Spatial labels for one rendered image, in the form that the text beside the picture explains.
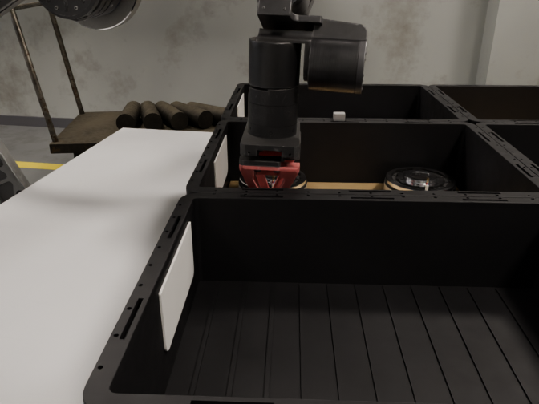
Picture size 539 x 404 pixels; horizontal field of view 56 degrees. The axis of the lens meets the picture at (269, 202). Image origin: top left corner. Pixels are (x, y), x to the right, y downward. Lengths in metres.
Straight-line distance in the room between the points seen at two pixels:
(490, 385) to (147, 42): 3.75
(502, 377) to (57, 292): 0.62
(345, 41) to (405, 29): 3.17
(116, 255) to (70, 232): 0.14
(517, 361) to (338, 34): 0.36
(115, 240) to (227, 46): 2.99
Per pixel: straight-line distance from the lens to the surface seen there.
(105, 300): 0.80
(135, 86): 4.14
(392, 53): 3.74
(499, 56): 3.53
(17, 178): 1.48
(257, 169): 0.57
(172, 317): 0.45
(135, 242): 0.95
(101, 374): 0.33
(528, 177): 0.65
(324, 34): 0.57
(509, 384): 0.49
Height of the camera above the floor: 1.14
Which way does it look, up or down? 24 degrees down
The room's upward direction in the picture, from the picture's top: straight up
